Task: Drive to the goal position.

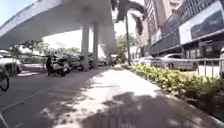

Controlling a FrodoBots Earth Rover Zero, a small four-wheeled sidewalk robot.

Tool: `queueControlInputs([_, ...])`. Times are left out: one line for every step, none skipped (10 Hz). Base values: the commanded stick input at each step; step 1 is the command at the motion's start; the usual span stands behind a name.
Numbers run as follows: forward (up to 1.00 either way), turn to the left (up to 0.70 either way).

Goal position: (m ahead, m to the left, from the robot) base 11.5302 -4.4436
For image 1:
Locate leafy tree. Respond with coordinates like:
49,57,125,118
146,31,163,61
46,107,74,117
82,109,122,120
115,33,139,64

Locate pale concrete pavement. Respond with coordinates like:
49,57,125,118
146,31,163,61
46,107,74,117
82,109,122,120
39,66,224,128

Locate palm tree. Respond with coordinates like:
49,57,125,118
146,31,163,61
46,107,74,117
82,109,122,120
110,0,148,67

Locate white car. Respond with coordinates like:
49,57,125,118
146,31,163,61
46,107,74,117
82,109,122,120
159,53,200,72
133,55,163,67

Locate row of parked motorcycles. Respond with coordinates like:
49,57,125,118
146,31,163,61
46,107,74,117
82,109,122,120
44,53,111,77

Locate green hedge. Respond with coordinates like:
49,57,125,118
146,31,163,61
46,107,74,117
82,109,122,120
122,63,224,101

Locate distant trees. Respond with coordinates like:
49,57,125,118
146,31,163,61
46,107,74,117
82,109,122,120
19,39,83,58

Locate concrete viaduct with pillars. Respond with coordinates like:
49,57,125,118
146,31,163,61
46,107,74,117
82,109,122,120
0,0,118,73

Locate large building with banner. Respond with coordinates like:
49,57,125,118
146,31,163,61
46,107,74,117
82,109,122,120
143,0,224,61

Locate dark asphalt road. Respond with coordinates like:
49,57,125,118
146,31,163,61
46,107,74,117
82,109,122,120
0,64,101,128

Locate metal railing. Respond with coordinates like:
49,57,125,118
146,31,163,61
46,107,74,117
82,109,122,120
149,57,224,79

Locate white vehicle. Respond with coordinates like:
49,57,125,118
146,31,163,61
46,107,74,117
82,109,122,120
0,49,24,75

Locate dark motorcycle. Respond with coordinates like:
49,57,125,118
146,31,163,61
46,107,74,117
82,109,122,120
0,66,11,93

